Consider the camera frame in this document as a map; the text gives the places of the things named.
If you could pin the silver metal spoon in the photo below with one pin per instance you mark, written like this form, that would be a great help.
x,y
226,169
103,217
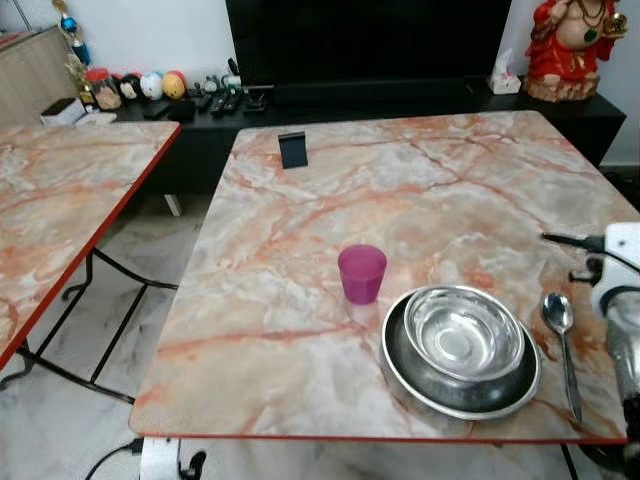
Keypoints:
x,y
560,330

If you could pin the steel bowl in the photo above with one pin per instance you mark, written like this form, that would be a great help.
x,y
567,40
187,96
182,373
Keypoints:
x,y
463,333

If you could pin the steel plate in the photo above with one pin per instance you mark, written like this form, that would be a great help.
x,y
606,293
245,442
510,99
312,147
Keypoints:
x,y
460,395

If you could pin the marble pattern folding table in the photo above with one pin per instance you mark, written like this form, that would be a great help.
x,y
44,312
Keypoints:
x,y
400,200
60,200

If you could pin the white tissue box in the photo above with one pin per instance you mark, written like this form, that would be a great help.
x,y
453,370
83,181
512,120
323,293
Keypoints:
x,y
505,80

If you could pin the purple plastic cup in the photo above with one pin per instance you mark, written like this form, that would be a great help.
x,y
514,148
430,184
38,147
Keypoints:
x,y
361,273

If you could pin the red laughing buddha statue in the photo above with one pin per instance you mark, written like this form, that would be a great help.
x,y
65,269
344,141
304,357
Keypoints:
x,y
570,45

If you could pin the black phone stand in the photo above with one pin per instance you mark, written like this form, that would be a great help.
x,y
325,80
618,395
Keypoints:
x,y
292,150

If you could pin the black television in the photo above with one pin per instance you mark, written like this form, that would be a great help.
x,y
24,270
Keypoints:
x,y
365,40

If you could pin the black remote control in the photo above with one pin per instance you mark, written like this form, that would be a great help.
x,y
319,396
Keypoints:
x,y
225,101

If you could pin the small white box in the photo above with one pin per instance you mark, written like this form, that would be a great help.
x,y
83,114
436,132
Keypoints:
x,y
62,111

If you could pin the yellow egg figurine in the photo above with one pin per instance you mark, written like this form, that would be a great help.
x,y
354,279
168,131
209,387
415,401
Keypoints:
x,y
174,85

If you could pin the white egg figurine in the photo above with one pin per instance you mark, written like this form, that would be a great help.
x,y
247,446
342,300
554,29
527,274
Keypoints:
x,y
151,85

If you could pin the black mouse figurine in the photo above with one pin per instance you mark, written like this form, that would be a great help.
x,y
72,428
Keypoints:
x,y
130,87

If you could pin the red lid glass jar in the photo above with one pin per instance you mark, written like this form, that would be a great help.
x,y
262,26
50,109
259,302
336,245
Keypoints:
x,y
103,90

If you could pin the gold trophy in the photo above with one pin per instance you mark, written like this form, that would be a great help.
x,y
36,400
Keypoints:
x,y
75,72

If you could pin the light wooden cabinet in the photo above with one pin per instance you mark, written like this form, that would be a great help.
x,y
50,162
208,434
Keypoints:
x,y
30,75

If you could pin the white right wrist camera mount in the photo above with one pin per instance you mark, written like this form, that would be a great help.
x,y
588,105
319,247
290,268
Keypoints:
x,y
622,250

